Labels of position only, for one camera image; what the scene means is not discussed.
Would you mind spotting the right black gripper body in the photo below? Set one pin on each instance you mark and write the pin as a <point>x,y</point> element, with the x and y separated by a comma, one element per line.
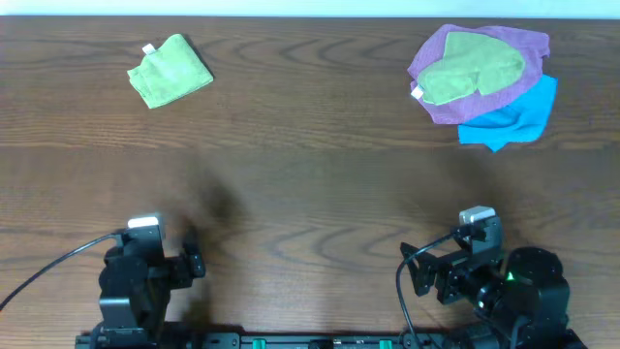
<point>456,282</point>

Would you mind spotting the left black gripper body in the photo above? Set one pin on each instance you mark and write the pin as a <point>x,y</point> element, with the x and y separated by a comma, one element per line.
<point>192,262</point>

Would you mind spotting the green cloth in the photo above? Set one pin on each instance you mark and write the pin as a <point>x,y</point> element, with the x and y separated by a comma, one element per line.
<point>471,63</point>
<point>169,72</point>

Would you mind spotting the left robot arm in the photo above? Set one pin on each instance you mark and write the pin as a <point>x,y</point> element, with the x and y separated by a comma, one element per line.
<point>136,285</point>

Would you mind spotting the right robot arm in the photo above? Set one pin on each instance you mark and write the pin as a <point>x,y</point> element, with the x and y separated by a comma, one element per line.
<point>521,298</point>

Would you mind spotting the blue cloth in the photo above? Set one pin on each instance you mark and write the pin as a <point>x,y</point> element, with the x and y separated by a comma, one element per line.
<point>522,121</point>

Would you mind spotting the green cloth on pile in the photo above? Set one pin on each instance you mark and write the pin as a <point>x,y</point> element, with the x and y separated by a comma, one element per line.
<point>471,63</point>

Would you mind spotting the purple cloth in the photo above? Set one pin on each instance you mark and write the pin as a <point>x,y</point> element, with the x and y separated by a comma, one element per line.
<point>533,46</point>

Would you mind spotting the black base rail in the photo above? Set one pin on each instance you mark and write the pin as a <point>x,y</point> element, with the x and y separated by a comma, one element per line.
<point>301,341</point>

